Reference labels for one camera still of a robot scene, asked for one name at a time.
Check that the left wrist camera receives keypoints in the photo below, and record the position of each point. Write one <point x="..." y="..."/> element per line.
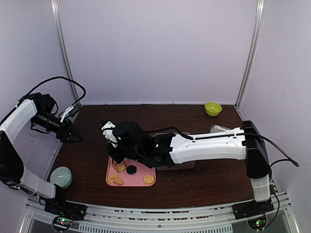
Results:
<point x="71" y="111"/>

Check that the round tan cookie bottom right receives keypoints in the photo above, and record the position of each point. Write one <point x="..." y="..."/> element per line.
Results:
<point x="148" y="179"/>

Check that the black sandwich cookie lower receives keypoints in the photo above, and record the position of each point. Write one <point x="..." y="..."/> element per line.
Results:
<point x="131" y="170"/>

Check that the large round tan cookie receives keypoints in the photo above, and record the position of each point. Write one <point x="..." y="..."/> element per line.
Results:
<point x="120" y="167"/>

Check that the right frame post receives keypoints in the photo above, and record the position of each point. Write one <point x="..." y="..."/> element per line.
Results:
<point x="250" y="63"/>

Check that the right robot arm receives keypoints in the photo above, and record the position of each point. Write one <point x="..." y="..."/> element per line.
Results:
<point x="241" y="143"/>

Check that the metal serving tongs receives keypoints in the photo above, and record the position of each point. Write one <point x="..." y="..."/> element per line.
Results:
<point x="114" y="165"/>

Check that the round cookie red mark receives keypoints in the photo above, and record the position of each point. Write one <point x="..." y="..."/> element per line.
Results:
<point x="111" y="178"/>

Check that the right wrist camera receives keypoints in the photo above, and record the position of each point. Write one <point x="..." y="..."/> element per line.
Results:
<point x="106" y="127"/>

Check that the left frame post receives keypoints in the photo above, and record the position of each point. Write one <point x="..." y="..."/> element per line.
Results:
<point x="61" y="40"/>

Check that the frame post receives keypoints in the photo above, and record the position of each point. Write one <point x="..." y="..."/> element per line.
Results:
<point x="250" y="63"/>
<point x="61" y="40"/>

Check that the pink plastic tray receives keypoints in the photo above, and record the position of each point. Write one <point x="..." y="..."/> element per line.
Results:
<point x="125" y="180"/>

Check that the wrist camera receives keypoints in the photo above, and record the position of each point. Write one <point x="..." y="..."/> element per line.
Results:
<point x="71" y="111"/>
<point x="106" y="127"/>

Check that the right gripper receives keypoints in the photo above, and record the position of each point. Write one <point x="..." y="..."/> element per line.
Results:
<point x="117" y="158"/>

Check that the green plastic bowl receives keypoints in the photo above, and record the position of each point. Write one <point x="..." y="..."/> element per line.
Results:
<point x="213" y="109"/>

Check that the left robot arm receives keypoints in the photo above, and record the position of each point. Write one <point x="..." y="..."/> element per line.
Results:
<point x="16" y="153"/>

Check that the white divided cookie tin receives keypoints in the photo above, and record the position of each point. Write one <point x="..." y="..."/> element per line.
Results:
<point x="182" y="166"/>

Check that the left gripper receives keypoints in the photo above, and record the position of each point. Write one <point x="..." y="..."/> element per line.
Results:
<point x="66" y="129"/>

